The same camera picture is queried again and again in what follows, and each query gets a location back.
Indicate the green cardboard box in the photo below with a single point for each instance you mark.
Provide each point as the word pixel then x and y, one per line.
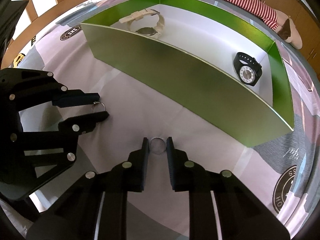
pixel 191 81

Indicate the red striped plush toy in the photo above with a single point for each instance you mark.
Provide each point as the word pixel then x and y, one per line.
pixel 279 22

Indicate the wooden wardrobe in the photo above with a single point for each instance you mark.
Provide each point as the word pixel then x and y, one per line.
pixel 306 24

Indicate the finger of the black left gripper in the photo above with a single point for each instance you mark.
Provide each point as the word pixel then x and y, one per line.
pixel 83 123
pixel 74 97

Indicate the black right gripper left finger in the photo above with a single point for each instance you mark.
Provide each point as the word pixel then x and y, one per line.
pixel 94 207

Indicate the black wrist watch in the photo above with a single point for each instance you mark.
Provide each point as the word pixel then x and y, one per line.
pixel 248 70

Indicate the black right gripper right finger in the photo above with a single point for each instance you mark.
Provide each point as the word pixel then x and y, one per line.
pixel 220 205

